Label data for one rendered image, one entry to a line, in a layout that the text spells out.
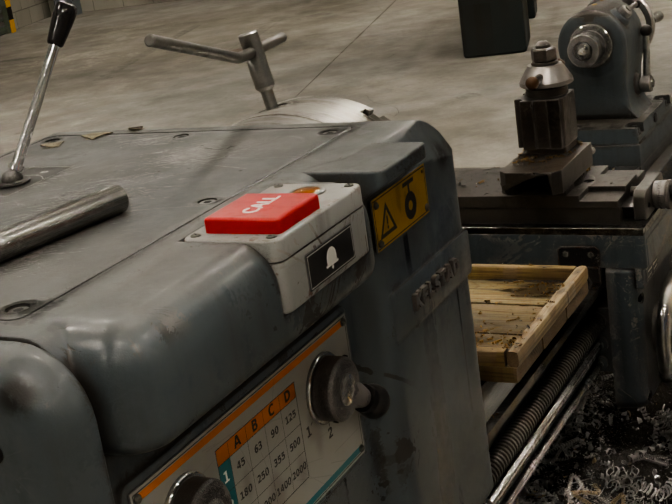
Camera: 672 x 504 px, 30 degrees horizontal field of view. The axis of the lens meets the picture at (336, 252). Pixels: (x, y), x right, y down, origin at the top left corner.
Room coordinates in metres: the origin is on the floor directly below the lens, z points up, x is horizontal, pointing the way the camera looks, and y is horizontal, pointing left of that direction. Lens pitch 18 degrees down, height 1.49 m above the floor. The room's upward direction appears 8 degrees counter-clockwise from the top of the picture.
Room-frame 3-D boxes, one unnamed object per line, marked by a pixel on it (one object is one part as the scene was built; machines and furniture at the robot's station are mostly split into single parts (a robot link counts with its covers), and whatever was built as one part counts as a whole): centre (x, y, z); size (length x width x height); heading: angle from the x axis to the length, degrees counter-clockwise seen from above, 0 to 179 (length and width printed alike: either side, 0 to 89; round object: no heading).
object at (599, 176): (1.87, -0.29, 0.95); 0.43 x 0.17 x 0.05; 61
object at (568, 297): (1.58, -0.11, 0.89); 0.36 x 0.30 x 0.04; 61
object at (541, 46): (1.84, -0.35, 1.17); 0.04 x 0.04 x 0.03
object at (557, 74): (1.84, -0.35, 1.13); 0.08 x 0.08 x 0.03
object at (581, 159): (1.81, -0.33, 0.99); 0.20 x 0.10 x 0.05; 151
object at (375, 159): (0.98, -0.03, 1.24); 0.09 x 0.08 x 0.03; 151
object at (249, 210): (0.84, 0.05, 1.26); 0.06 x 0.06 x 0.02; 61
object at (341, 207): (0.86, 0.04, 1.23); 0.13 x 0.08 x 0.05; 151
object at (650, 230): (1.92, -0.30, 0.90); 0.47 x 0.30 x 0.06; 61
